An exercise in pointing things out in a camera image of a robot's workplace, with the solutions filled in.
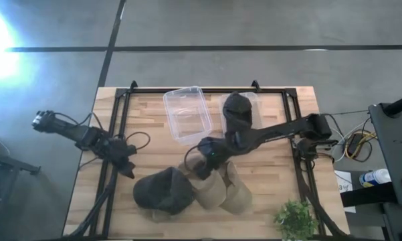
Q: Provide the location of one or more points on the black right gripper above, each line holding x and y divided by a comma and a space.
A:
217, 159

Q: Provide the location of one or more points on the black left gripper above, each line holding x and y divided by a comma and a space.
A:
112, 151

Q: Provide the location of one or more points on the beige cap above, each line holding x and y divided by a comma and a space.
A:
209, 192
237, 195

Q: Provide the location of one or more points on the black cap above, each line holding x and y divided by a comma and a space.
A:
164, 190
237, 107

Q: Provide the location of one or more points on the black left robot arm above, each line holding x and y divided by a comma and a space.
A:
67, 129

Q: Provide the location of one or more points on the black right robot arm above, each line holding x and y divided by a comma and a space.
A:
277, 130

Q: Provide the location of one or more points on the clear plastic container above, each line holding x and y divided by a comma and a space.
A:
257, 110
187, 114

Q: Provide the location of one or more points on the small green potted plant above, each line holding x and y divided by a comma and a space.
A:
296, 221

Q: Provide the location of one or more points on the dark chair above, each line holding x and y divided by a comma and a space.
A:
0, 157

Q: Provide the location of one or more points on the white paper sheet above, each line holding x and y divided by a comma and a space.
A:
346, 187

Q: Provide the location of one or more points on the black power adapter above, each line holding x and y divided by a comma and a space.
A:
355, 144

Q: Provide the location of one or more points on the white and blue spray can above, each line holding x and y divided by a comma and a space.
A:
374, 177

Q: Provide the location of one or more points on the grey cart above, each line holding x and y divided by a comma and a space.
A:
394, 150

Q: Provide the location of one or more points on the black tube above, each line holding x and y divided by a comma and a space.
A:
399, 104

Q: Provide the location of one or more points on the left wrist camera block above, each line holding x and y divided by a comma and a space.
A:
129, 150

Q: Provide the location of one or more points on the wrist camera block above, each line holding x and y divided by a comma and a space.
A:
129, 150
207, 146

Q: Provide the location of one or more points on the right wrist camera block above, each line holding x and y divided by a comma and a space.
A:
207, 146

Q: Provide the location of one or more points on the black metal table frame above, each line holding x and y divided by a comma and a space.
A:
204, 90

